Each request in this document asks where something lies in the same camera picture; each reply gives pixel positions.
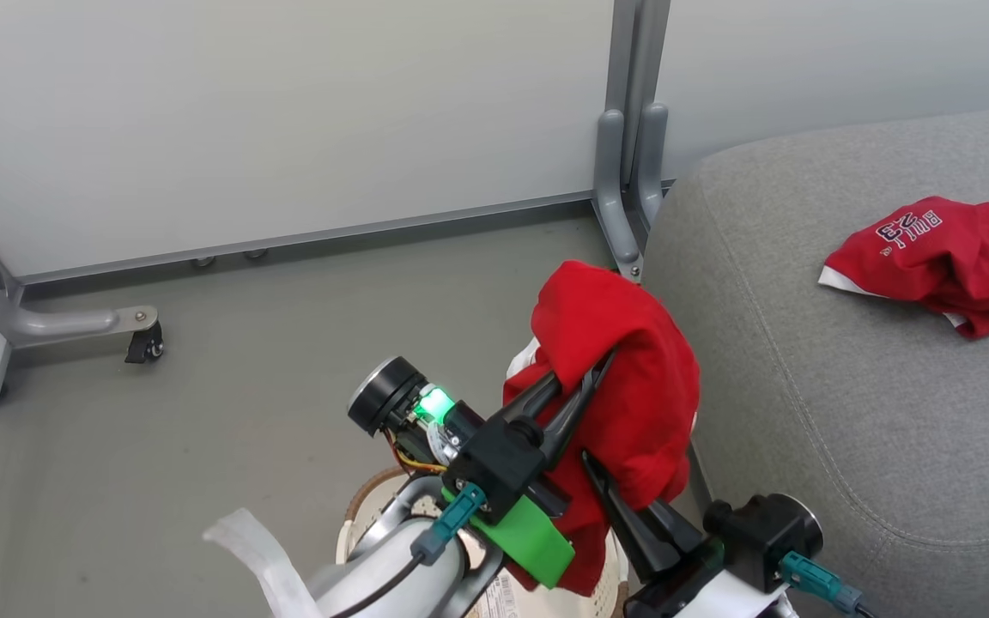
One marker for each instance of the grey fabric sofa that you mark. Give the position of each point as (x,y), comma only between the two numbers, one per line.
(803,412)

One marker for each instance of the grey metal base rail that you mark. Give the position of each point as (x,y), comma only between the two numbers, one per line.
(331,233)

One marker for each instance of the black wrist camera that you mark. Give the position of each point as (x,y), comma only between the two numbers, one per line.
(499,463)
(756,536)

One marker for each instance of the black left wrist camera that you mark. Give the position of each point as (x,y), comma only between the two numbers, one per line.
(499,463)

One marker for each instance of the black caster wheel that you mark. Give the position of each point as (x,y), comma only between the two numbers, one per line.
(144,345)

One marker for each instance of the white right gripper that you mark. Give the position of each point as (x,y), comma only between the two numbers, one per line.
(709,601)

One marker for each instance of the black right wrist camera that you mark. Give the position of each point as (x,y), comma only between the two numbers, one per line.
(756,536)

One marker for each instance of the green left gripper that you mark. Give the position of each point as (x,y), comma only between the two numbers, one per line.
(529,541)

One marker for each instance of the white plastic laundry basket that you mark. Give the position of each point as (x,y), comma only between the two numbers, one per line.
(359,515)

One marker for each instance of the red Bulls 23 jersey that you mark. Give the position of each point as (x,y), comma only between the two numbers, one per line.
(975,257)

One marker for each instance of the red top with white sleeve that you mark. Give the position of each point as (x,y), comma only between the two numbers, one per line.
(632,360)

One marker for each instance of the grey angled partition foot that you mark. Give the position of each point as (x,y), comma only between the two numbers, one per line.
(48,324)

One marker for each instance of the grey partition post foot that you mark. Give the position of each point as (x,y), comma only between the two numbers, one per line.
(632,129)

